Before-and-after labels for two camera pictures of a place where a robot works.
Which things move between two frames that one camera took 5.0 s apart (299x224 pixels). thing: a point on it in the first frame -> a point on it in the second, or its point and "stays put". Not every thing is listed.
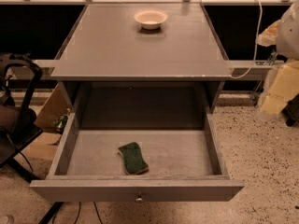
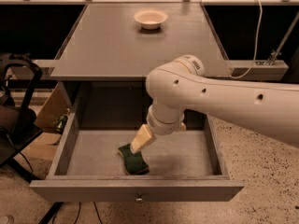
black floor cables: [54, 208] stays put
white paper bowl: [150, 19] stays put
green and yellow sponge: [132, 159] stays put
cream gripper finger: [284, 87] -> [161, 120]
